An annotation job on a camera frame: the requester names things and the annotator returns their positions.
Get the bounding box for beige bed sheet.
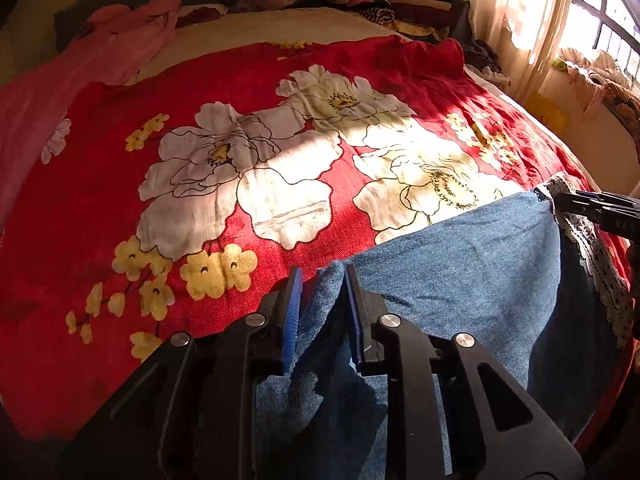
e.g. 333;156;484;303
127;7;416;86

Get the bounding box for red floral blanket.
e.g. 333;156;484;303
0;37;640;441

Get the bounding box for dark red cloth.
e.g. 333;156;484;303
175;4;228;28

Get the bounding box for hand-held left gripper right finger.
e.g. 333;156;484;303
345;264;586;480

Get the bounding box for blue denim pants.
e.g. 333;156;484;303
255;172;636;480

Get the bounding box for dark purple cloth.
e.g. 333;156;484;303
462;40;511;86

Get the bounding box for yellow packet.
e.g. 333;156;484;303
525;91;571;133

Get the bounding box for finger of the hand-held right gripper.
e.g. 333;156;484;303
554;192;640;236
582;190;640;207

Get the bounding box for crumpled clothes on windowsill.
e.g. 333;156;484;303
552;47;640;143

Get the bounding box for barred window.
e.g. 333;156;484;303
560;0;640;61

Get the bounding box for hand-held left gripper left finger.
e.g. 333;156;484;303
60;266;304;480

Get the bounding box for grey headboard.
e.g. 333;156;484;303
54;0;261;38

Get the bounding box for pink blanket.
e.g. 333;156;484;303
0;0;183;221

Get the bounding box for cream curtain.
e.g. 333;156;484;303
470;0;576;106

